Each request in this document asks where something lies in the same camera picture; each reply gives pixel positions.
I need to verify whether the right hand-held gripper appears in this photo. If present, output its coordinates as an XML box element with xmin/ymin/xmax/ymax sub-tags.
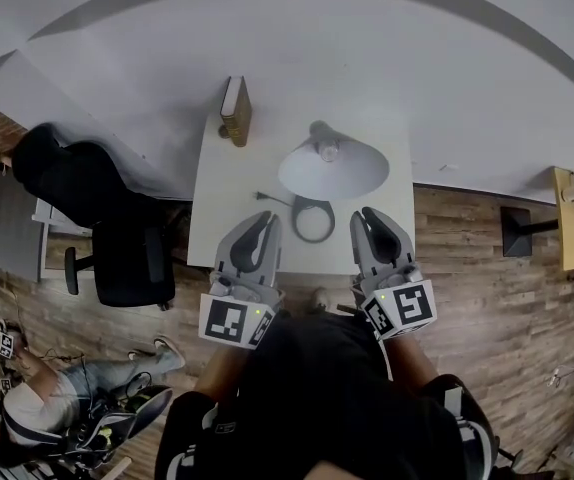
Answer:
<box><xmin>349</xmin><ymin>206</ymin><xmax>437</xmax><ymax>342</ymax></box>

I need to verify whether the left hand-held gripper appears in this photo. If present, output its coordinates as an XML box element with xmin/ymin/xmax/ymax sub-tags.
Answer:
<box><xmin>198</xmin><ymin>210</ymin><xmax>287</xmax><ymax>351</ymax></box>

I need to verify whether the grey desk lamp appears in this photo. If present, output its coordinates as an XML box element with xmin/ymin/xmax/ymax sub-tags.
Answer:
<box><xmin>277</xmin><ymin>120</ymin><xmax>391</xmax><ymax>243</ymax></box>

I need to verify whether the person's left forearm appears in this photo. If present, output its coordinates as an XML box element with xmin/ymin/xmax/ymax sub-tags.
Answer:
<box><xmin>194</xmin><ymin>337</ymin><xmax>248</xmax><ymax>404</ymax></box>

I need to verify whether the person's right forearm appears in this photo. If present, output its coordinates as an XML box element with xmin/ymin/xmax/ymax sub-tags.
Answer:
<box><xmin>379</xmin><ymin>335</ymin><xmax>441</xmax><ymax>394</ymax></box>

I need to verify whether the grey side desk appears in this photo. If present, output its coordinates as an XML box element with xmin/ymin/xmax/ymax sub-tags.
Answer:
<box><xmin>0</xmin><ymin>170</ymin><xmax>93</xmax><ymax>284</ymax></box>

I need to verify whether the white table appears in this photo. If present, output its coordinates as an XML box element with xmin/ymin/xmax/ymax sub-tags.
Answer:
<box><xmin>186</xmin><ymin>112</ymin><xmax>417</xmax><ymax>275</ymax></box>

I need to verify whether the person's shoe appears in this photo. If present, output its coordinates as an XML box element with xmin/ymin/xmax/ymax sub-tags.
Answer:
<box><xmin>309</xmin><ymin>287</ymin><xmax>334</xmax><ymax>315</ymax></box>

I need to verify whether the black table base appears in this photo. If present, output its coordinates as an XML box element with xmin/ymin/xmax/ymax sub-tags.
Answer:
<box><xmin>499</xmin><ymin>206</ymin><xmax>561</xmax><ymax>258</ymax></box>

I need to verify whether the brown hardcover book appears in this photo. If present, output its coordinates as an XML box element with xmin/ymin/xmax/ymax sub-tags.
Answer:
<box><xmin>219</xmin><ymin>75</ymin><xmax>253</xmax><ymax>148</ymax></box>

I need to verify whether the person's black shirt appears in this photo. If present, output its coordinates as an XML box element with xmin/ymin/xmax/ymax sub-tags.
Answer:
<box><xmin>154</xmin><ymin>312</ymin><xmax>501</xmax><ymax>480</ymax></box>

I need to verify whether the black office chair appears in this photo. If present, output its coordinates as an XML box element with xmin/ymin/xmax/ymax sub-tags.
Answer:
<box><xmin>11</xmin><ymin>122</ymin><xmax>177</xmax><ymax>312</ymax></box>

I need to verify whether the white power strip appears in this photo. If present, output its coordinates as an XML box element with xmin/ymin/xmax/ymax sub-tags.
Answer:
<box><xmin>546</xmin><ymin>360</ymin><xmax>574</xmax><ymax>389</ymax></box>

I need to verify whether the wooden leg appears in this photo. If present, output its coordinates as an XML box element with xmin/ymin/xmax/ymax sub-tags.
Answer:
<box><xmin>99</xmin><ymin>456</ymin><xmax>132</xmax><ymax>480</ymax></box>

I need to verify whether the black power plug with cord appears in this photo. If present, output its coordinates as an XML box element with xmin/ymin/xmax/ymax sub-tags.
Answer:
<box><xmin>252</xmin><ymin>190</ymin><xmax>296</xmax><ymax>210</ymax></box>

